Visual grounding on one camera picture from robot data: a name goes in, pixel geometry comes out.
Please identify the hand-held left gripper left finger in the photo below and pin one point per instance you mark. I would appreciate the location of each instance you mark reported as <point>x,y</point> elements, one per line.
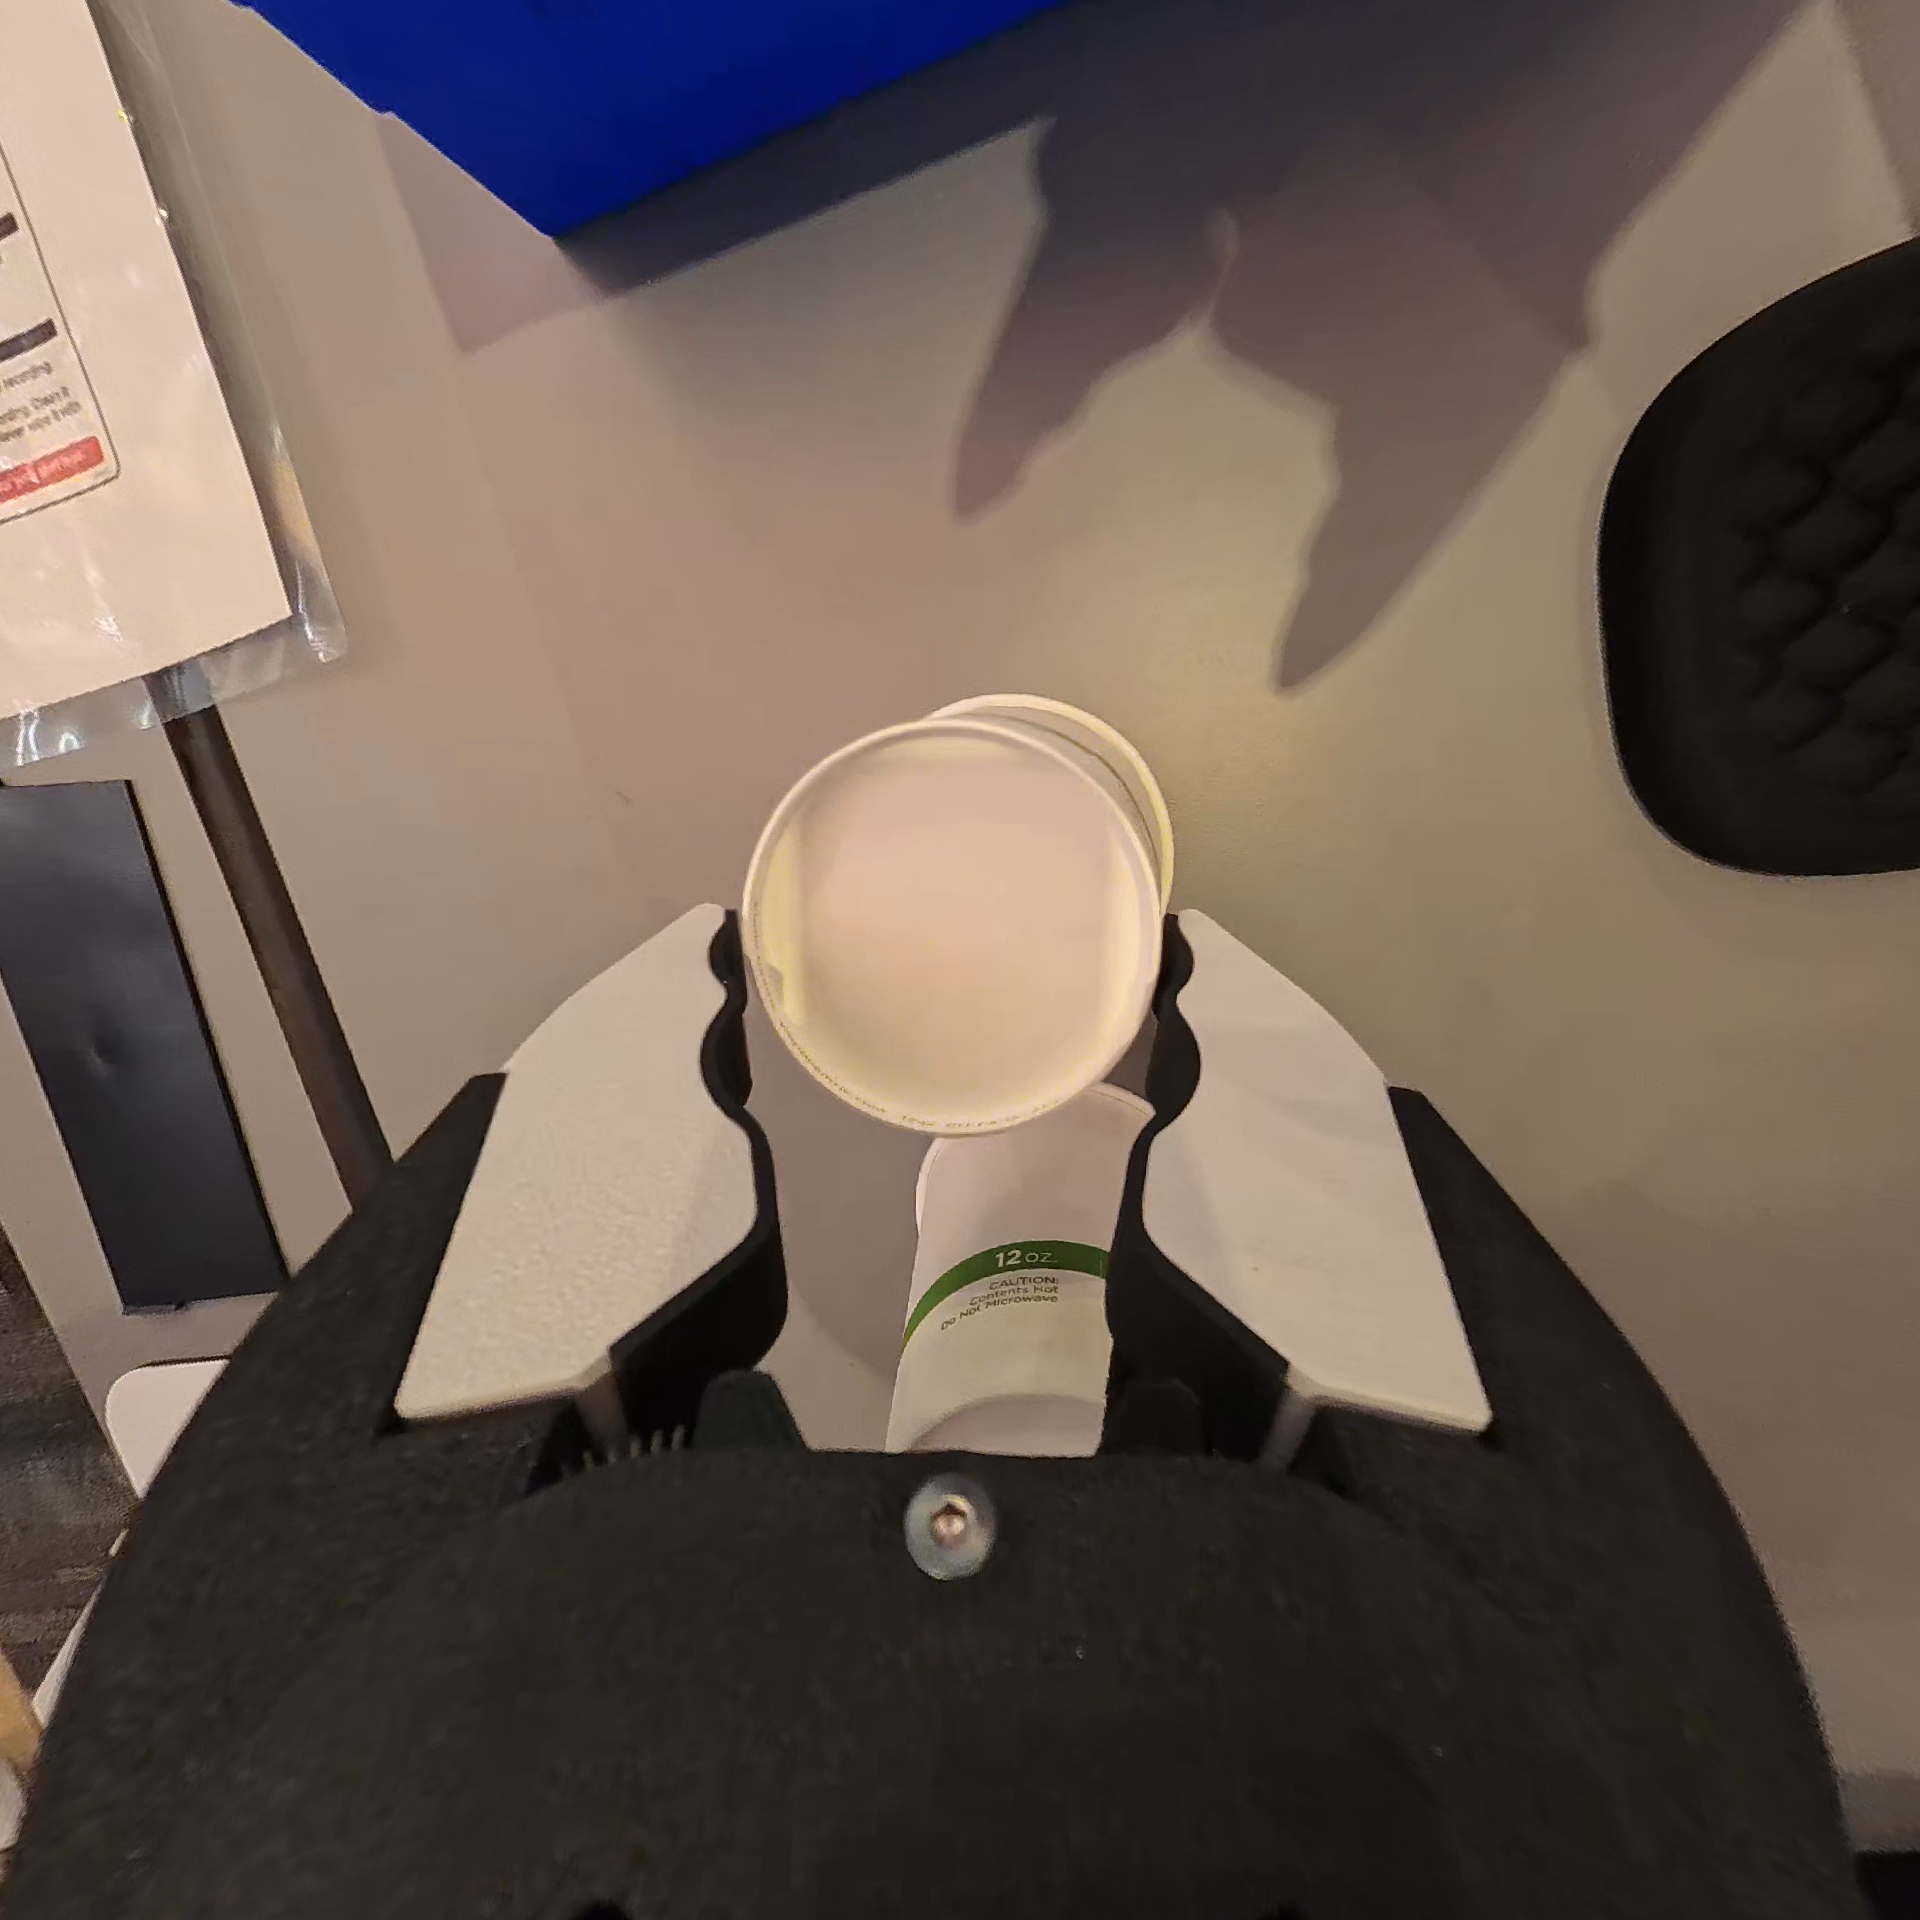
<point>600,1201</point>

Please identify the white paper cup green band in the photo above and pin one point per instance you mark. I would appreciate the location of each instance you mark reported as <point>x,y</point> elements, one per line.
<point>1020,1352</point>
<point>944,931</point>

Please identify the black quilted wrist rest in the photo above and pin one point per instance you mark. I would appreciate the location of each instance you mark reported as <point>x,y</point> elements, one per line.
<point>1783,600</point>

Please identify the white printed paper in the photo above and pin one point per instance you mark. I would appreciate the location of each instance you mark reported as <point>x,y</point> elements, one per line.
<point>133,376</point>

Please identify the blue plastic bin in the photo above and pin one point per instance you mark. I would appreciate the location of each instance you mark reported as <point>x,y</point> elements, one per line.
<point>674,91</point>

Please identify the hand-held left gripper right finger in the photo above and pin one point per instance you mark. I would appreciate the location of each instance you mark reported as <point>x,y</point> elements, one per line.
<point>1288,1201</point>

